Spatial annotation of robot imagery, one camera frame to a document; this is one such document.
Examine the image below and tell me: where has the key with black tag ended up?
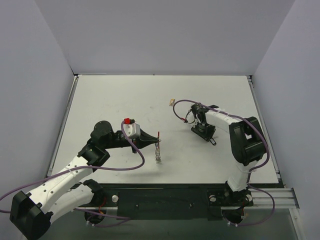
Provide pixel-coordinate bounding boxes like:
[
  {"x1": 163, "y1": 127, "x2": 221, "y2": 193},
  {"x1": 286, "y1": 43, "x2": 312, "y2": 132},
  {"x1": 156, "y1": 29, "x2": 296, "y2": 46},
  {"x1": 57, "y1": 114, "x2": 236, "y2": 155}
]
[{"x1": 209, "y1": 137, "x2": 217, "y2": 146}]

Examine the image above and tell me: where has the red handle spring keyring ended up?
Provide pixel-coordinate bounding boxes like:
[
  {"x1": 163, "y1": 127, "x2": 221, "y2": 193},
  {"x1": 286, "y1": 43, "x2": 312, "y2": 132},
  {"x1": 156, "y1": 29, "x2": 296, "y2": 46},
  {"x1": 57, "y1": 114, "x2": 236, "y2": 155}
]
[{"x1": 155, "y1": 132, "x2": 162, "y2": 164}]

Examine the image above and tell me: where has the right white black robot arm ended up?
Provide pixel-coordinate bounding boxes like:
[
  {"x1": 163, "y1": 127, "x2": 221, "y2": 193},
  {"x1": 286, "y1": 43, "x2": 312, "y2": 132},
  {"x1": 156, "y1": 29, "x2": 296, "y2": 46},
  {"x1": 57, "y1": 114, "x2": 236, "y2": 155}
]
[{"x1": 190, "y1": 104, "x2": 267, "y2": 205}]

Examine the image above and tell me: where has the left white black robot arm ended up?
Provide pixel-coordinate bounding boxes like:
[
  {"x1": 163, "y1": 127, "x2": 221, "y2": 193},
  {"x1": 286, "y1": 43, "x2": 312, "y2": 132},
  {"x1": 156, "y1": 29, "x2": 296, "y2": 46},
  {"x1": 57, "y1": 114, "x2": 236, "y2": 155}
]
[{"x1": 9, "y1": 118, "x2": 160, "y2": 240}]

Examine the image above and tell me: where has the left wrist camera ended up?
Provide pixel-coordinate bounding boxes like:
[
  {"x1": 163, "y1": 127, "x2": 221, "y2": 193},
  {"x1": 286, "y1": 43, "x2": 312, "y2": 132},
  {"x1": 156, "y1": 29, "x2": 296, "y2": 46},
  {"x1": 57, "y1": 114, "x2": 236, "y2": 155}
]
[{"x1": 123, "y1": 118, "x2": 141, "y2": 139}]

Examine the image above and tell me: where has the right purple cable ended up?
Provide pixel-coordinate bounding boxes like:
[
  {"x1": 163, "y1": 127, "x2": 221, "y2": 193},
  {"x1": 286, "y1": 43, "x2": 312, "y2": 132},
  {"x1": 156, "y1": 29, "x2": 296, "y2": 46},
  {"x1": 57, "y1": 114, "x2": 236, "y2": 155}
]
[{"x1": 172, "y1": 99, "x2": 277, "y2": 228}]

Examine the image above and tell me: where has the purple cable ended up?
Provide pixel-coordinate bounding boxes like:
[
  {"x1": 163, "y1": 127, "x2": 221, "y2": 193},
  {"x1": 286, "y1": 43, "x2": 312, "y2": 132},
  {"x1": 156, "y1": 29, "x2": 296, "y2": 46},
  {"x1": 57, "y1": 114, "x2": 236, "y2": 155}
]
[
  {"x1": 0, "y1": 119, "x2": 146, "y2": 228},
  {"x1": 172, "y1": 99, "x2": 277, "y2": 228}
]

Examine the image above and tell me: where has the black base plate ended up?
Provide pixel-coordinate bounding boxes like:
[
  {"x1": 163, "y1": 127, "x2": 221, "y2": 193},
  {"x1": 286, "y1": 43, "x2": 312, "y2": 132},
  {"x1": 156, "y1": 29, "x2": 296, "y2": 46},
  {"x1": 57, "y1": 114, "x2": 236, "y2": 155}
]
[{"x1": 82, "y1": 183, "x2": 253, "y2": 221}]

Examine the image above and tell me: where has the aluminium frame rail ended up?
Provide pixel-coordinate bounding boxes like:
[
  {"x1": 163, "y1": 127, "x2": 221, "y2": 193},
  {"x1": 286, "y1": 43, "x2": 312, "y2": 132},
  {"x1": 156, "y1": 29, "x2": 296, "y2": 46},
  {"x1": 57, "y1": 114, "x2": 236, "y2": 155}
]
[{"x1": 249, "y1": 187, "x2": 300, "y2": 210}]

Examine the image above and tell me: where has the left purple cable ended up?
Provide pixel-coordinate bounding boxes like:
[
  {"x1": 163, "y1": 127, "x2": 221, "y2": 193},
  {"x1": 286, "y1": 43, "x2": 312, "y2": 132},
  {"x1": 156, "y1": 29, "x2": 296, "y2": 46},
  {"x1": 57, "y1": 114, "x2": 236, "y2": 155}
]
[{"x1": 0, "y1": 119, "x2": 146, "y2": 228}]

